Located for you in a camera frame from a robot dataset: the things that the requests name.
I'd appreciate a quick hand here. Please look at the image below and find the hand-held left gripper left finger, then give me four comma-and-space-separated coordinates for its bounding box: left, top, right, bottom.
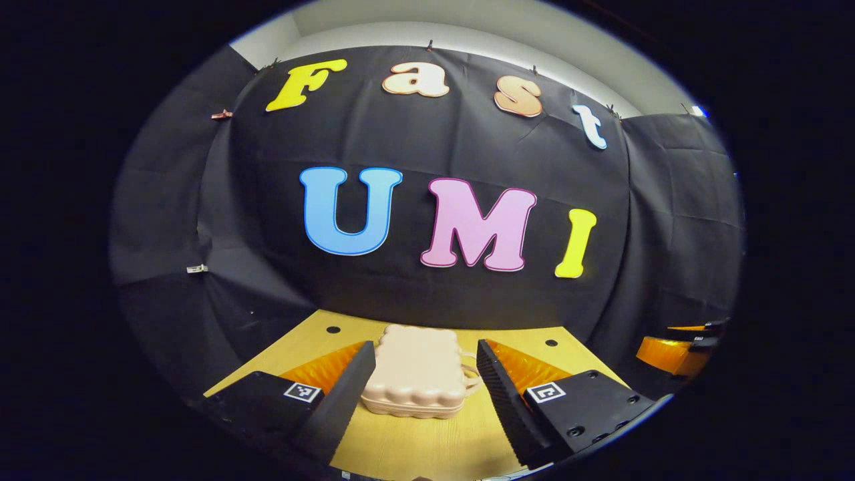
204, 341, 377, 466

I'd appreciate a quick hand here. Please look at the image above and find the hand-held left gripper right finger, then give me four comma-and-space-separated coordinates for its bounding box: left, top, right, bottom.
476, 339, 655, 469

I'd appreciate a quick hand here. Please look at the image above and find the pink suitcase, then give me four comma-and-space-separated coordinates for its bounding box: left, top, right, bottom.
361, 324, 484, 420

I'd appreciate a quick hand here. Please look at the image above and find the black backdrop cloth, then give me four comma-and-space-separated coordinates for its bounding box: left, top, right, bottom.
110, 45, 745, 402

